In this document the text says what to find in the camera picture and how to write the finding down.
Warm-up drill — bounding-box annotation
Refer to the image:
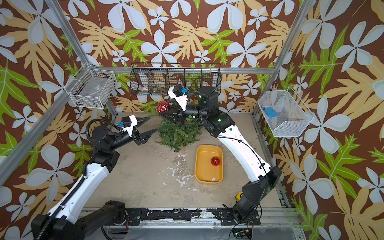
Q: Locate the yellow tape measure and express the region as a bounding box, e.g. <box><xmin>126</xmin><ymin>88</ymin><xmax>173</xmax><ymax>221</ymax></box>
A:
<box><xmin>235</xmin><ymin>192</ymin><xmax>243</xmax><ymax>202</ymax></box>

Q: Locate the yellow plastic tray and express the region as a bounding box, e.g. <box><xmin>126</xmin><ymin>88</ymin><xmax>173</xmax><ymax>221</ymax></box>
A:
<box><xmin>195</xmin><ymin>145</ymin><xmax>224</xmax><ymax>184</ymax></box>

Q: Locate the red faceted ornament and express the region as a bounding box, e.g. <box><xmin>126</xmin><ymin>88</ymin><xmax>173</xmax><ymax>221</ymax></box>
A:
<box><xmin>157</xmin><ymin>102</ymin><xmax>171</xmax><ymax>113</ymax></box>
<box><xmin>211</xmin><ymin>157</ymin><xmax>221</xmax><ymax>167</ymax></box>

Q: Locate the small green christmas tree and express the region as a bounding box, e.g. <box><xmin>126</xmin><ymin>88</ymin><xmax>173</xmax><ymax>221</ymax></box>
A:
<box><xmin>157</xmin><ymin>119</ymin><xmax>202</xmax><ymax>153</ymax></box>

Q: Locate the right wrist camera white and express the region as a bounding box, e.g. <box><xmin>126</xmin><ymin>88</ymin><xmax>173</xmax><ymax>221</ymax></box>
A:
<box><xmin>168</xmin><ymin>84</ymin><xmax>189</xmax><ymax>111</ymax></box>

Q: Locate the white mesh basket right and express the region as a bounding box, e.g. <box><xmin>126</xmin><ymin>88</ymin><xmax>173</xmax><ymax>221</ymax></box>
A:
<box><xmin>258</xmin><ymin>90</ymin><xmax>315</xmax><ymax>138</ymax></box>

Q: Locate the white wire basket left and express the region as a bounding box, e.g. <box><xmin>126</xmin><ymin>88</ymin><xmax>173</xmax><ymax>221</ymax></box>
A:
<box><xmin>65</xmin><ymin>64</ymin><xmax>117</xmax><ymax>109</ymax></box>

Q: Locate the black mounting rail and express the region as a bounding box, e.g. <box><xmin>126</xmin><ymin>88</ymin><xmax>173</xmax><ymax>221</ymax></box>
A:
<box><xmin>101</xmin><ymin>207</ymin><xmax>262</xmax><ymax>226</ymax></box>

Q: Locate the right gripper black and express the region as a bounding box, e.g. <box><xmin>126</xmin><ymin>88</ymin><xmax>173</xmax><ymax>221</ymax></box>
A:
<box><xmin>162</xmin><ymin>99</ymin><xmax>212</xmax><ymax>128</ymax></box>

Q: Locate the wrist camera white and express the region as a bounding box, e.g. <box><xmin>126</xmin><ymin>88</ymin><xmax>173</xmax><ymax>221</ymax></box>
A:
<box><xmin>168</xmin><ymin>84</ymin><xmax>189</xmax><ymax>111</ymax></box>
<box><xmin>118</xmin><ymin>115</ymin><xmax>138</xmax><ymax>137</ymax></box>

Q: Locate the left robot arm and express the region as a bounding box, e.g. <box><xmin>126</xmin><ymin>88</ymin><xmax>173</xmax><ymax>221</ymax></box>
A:
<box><xmin>31</xmin><ymin>115</ymin><xmax>156</xmax><ymax>240</ymax></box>

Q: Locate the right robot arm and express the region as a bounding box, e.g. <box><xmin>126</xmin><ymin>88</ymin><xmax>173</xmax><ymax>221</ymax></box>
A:
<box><xmin>160</xmin><ymin>85</ymin><xmax>282</xmax><ymax>223</ymax></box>

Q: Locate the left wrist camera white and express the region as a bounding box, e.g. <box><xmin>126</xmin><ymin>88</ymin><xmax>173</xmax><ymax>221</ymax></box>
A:
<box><xmin>118</xmin><ymin>115</ymin><xmax>138</xmax><ymax>137</ymax></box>

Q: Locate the black wire basket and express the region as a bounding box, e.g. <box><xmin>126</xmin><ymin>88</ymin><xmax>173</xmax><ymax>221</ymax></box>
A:
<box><xmin>128</xmin><ymin>63</ymin><xmax>223</xmax><ymax>96</ymax></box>

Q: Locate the blue object in basket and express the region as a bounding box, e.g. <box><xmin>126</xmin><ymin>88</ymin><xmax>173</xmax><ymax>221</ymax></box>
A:
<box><xmin>264</xmin><ymin>108</ymin><xmax>278</xmax><ymax>118</ymax></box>

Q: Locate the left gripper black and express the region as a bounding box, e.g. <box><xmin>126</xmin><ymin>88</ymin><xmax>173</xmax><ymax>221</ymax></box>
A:
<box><xmin>109</xmin><ymin>117</ymin><xmax>155</xmax><ymax>154</ymax></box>

